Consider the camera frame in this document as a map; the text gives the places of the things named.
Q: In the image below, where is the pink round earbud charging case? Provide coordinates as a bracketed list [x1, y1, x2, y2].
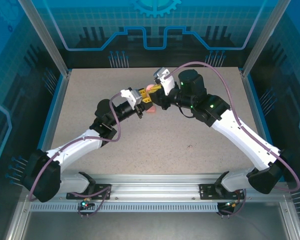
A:
[144, 84, 157, 114]

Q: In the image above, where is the steel bottom panel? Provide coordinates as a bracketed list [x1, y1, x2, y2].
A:
[21, 211, 290, 240]

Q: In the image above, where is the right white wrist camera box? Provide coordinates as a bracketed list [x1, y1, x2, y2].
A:
[153, 67, 177, 97]

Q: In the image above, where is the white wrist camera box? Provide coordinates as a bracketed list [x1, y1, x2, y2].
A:
[153, 67, 177, 97]
[120, 87, 142, 110]

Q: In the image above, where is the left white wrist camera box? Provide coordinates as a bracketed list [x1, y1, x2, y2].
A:
[120, 87, 142, 110]

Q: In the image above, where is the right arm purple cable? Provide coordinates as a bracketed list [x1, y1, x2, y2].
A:
[166, 61, 300, 218]

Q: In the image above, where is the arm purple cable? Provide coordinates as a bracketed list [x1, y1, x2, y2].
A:
[166, 61, 300, 218]
[29, 92, 123, 218]

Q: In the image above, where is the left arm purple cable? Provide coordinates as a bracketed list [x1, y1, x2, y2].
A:
[29, 92, 123, 218]

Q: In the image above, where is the aluminium table side rail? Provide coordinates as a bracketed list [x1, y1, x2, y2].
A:
[31, 69, 73, 182]
[239, 68, 286, 182]

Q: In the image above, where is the aluminium frame post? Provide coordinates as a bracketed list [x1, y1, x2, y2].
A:
[17, 0, 73, 78]
[240, 0, 292, 78]

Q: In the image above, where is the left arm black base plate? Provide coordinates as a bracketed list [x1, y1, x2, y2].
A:
[66, 183, 113, 200]

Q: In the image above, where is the aluminium mounting rail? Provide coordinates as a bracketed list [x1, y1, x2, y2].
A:
[23, 174, 290, 201]

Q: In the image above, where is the left cable connector with LED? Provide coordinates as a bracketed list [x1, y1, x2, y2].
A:
[80, 196, 95, 210]

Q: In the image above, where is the cable connector with led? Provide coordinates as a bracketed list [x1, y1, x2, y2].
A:
[222, 198, 241, 209]
[80, 196, 95, 210]

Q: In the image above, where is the slotted aluminium cable duct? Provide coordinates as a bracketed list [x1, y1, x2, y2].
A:
[29, 202, 220, 213]

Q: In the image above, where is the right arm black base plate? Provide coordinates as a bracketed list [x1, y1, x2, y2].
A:
[198, 183, 245, 200]

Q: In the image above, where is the right cable connector with LED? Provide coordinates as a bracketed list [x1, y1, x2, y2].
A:
[222, 198, 241, 209]

